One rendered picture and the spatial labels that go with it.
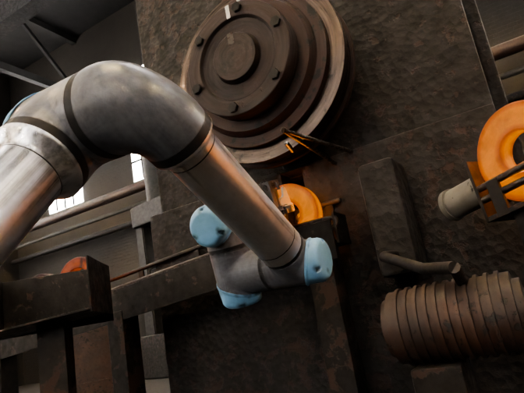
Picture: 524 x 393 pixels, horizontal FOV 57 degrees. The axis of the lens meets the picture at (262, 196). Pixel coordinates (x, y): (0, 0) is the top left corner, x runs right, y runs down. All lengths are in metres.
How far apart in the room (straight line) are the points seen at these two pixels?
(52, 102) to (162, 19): 1.12
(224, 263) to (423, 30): 0.74
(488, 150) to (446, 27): 0.46
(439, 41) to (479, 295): 0.65
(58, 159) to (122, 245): 9.60
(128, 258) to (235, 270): 9.23
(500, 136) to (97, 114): 0.61
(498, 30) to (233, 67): 6.80
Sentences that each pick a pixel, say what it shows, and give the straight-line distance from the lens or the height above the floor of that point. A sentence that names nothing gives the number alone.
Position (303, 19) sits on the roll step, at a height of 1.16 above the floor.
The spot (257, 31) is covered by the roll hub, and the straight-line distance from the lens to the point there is 1.17.
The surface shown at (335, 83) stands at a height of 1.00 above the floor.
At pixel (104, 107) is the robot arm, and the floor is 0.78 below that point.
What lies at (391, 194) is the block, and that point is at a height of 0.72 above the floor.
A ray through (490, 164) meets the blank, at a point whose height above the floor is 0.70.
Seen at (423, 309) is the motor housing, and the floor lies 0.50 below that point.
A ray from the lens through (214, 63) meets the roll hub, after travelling 1.19.
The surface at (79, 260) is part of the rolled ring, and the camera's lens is 1.56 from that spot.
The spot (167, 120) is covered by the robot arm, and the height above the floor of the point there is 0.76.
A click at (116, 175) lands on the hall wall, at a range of 10.55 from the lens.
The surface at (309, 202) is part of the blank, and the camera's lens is 1.11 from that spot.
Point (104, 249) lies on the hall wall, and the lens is 10.58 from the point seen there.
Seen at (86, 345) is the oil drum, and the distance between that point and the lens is 3.79.
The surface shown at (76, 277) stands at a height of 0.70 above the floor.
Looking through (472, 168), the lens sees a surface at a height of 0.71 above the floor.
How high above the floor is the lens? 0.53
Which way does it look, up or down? 14 degrees up
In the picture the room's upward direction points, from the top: 10 degrees counter-clockwise
